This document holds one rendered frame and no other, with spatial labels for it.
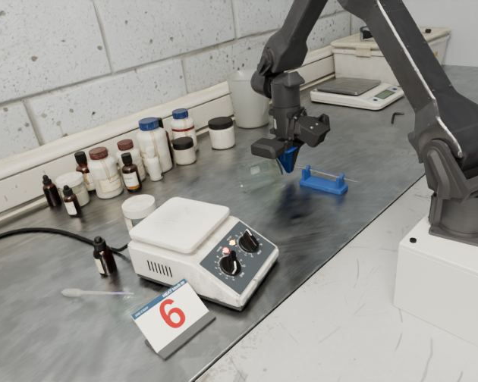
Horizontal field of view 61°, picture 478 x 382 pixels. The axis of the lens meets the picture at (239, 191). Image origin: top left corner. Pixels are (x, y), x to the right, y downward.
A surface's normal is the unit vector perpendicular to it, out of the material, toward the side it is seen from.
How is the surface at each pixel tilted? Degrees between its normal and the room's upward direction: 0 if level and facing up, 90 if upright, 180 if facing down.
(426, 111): 69
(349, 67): 93
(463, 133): 36
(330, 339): 0
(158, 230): 0
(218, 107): 90
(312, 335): 0
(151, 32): 90
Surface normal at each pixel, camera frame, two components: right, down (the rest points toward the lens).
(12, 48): 0.70, 0.27
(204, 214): -0.11, -0.87
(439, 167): -0.45, 0.06
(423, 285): -0.70, 0.41
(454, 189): -0.90, 0.29
